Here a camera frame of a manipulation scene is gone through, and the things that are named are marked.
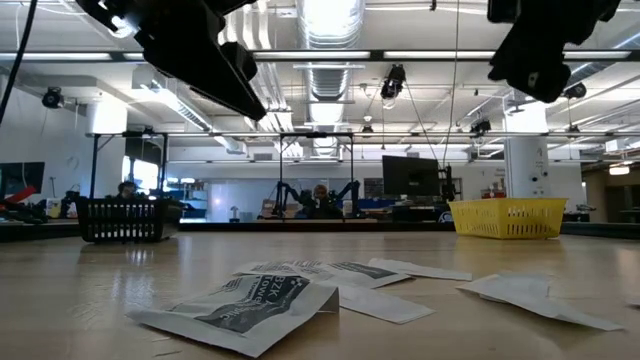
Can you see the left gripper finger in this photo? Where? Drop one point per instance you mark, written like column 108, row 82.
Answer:
column 240, row 70
column 210, row 85

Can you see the white printed wipe packet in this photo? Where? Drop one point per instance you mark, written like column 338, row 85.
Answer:
column 270, row 268
column 360, row 274
column 634, row 302
column 240, row 315

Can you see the black background robot arm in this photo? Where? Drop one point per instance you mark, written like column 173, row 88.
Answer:
column 350, row 192
column 287, row 195

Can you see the person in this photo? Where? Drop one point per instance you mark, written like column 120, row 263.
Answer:
column 127, row 190
column 321, row 202

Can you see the black overhead beam with lights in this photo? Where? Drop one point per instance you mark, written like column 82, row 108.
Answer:
column 377, row 55

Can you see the black plastic basket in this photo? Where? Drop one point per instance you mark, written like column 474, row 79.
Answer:
column 125, row 220

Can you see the white column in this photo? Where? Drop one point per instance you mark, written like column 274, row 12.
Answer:
column 527, row 170

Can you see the black computer monitor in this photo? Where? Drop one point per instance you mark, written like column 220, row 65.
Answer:
column 410, row 175

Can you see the black monitor with red shape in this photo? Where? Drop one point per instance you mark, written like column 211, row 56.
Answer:
column 27, row 172

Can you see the yellow plastic basket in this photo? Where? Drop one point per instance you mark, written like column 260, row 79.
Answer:
column 507, row 220

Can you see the black ceiling camera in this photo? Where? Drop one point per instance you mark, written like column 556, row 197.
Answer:
column 393, row 82
column 576, row 91
column 52, row 98
column 480, row 126

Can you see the silver ventilation duct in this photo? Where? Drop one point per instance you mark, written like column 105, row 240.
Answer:
column 327, row 30

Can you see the black metal table frame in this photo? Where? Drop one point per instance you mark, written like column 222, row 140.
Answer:
column 300, row 226

